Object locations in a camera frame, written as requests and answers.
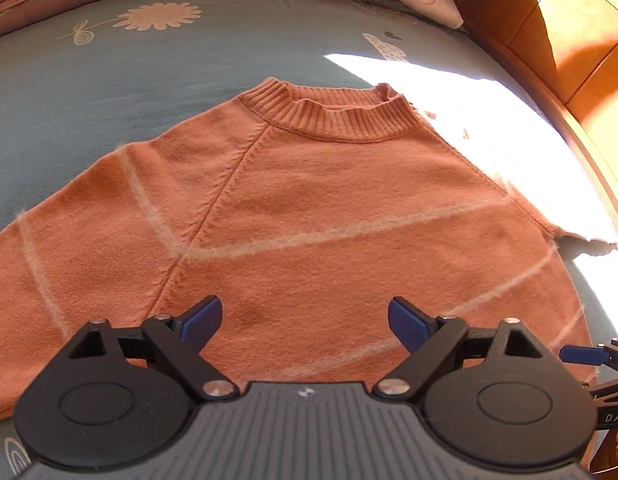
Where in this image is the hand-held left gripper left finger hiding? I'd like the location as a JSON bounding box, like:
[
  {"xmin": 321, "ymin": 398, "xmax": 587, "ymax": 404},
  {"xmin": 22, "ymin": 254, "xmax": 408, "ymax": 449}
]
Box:
[{"xmin": 64, "ymin": 295, "xmax": 240, "ymax": 402}]

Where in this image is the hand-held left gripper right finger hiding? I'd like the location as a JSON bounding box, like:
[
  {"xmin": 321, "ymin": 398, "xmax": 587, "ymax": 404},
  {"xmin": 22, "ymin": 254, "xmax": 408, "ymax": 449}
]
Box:
[{"xmin": 374, "ymin": 296, "xmax": 545, "ymax": 402}]

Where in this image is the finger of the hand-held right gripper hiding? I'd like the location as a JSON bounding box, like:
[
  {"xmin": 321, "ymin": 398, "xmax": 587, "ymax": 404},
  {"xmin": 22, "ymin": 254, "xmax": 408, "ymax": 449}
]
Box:
[{"xmin": 559, "ymin": 339, "xmax": 618, "ymax": 376}]

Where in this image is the orange knit sweater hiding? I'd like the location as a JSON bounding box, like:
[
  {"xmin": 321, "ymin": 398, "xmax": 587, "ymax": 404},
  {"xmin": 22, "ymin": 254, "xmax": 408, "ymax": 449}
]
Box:
[{"xmin": 0, "ymin": 77, "xmax": 597, "ymax": 423}]

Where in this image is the blue floral bed sheet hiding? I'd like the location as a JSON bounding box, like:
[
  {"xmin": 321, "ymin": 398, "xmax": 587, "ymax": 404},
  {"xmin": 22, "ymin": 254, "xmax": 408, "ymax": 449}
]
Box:
[{"xmin": 0, "ymin": 0, "xmax": 618, "ymax": 480}]

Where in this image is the wooden headboard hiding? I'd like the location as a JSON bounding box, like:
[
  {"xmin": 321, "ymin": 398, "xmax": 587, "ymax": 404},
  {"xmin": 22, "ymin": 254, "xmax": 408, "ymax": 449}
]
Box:
[{"xmin": 446, "ymin": 0, "xmax": 618, "ymax": 256}]

